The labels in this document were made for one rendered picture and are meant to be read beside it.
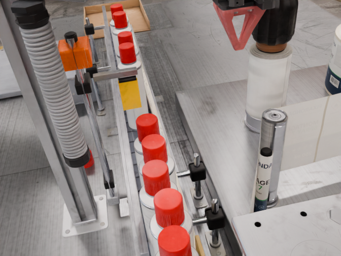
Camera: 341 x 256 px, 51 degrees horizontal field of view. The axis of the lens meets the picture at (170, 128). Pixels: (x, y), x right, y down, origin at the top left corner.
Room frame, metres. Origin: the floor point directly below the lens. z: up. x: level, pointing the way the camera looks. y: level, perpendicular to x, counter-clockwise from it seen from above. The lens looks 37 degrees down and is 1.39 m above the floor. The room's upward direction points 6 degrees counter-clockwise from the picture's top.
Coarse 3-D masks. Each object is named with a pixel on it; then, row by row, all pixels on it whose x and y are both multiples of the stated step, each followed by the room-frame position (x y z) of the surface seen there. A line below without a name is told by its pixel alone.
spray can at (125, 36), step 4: (120, 32) 0.76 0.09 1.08; (124, 32) 0.76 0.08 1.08; (128, 32) 0.76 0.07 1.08; (120, 36) 0.74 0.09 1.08; (124, 36) 0.74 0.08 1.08; (128, 36) 0.74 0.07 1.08; (120, 40) 0.74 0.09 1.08; (124, 40) 0.74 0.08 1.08; (128, 40) 0.74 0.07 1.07; (132, 40) 0.75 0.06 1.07; (136, 48) 0.76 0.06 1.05; (136, 52) 0.74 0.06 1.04; (136, 56) 0.73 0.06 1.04; (120, 60) 0.73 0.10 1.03; (140, 60) 0.75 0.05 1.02
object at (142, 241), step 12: (108, 36) 1.05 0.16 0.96; (108, 48) 0.96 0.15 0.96; (120, 96) 0.69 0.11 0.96; (120, 108) 0.64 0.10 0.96; (120, 120) 0.60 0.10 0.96; (132, 168) 0.45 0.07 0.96; (132, 180) 0.42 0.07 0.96; (132, 192) 0.40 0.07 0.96; (132, 204) 0.37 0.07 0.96; (144, 228) 0.33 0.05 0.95; (144, 240) 0.30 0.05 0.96; (144, 252) 0.28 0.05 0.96
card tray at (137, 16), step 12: (132, 0) 1.68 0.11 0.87; (84, 12) 1.57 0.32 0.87; (96, 12) 1.65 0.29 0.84; (108, 12) 1.65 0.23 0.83; (132, 12) 1.61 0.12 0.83; (144, 12) 1.51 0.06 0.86; (84, 24) 1.42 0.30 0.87; (96, 24) 1.51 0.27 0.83; (108, 24) 1.49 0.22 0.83; (132, 24) 1.46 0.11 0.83; (144, 24) 1.45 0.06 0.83; (96, 36) 1.38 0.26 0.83
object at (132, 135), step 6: (114, 48) 1.14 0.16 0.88; (114, 54) 1.09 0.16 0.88; (126, 114) 0.74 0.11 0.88; (126, 120) 0.71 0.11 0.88; (126, 126) 0.69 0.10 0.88; (132, 132) 0.66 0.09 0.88; (132, 138) 0.64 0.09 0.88; (132, 144) 0.62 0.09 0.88; (132, 150) 0.60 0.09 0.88; (132, 156) 0.58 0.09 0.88; (138, 174) 0.52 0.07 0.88; (138, 180) 0.50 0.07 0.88; (138, 186) 0.49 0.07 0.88; (138, 192) 0.47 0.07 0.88; (144, 222) 0.40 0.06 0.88; (150, 252) 0.34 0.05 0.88
